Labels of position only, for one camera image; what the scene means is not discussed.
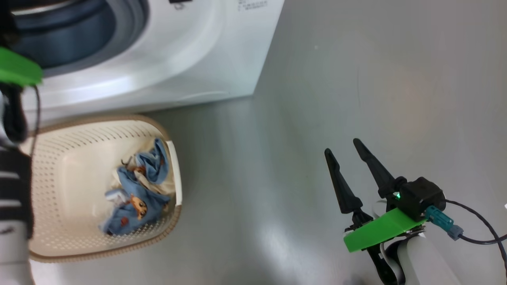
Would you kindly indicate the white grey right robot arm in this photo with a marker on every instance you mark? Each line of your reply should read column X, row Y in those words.
column 424, row 261

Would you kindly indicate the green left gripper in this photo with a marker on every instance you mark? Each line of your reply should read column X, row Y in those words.
column 18, row 69

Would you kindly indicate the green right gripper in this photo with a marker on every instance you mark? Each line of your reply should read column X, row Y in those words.
column 380, row 231

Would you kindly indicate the small printed text label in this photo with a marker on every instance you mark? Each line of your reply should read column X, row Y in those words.
column 252, row 4

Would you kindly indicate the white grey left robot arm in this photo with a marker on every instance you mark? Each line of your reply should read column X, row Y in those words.
column 14, row 186

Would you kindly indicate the blue and cream bear garment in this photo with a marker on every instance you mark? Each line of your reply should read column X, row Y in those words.
column 130, row 206

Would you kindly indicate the white front-load washing machine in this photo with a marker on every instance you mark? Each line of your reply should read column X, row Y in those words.
column 158, row 59

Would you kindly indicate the cream perforated laundry basket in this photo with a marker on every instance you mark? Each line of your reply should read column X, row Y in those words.
column 79, row 182

